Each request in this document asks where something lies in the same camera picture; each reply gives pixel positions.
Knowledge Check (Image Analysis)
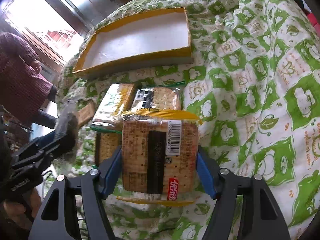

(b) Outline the small tan biscuit pack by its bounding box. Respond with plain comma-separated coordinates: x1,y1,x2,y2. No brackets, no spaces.
77,101,95,127

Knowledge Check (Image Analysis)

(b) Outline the green square cracker pack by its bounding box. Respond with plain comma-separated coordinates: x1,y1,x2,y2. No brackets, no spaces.
90,125,122,166

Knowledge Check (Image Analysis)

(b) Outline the yellow wafer cracker pack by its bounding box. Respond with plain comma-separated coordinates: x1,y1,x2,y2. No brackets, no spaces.
90,83,136,131

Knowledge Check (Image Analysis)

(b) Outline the yellow square cracker pack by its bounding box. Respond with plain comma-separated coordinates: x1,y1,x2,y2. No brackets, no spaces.
119,109,201,207

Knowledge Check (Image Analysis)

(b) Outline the round cracker green pack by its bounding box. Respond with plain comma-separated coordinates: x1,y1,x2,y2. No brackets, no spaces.
131,86,181,111

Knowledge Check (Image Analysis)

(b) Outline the person in maroon sweater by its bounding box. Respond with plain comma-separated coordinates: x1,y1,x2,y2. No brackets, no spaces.
1,33,57,129

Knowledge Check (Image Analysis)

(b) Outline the green white patterned quilt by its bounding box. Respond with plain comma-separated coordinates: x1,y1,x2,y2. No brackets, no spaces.
56,0,319,239

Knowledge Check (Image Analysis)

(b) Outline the yellow cardboard tray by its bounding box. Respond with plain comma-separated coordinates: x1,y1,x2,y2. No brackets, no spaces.
73,7,193,79

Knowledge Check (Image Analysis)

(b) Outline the red cushion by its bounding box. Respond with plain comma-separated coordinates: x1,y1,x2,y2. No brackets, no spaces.
307,13,320,34

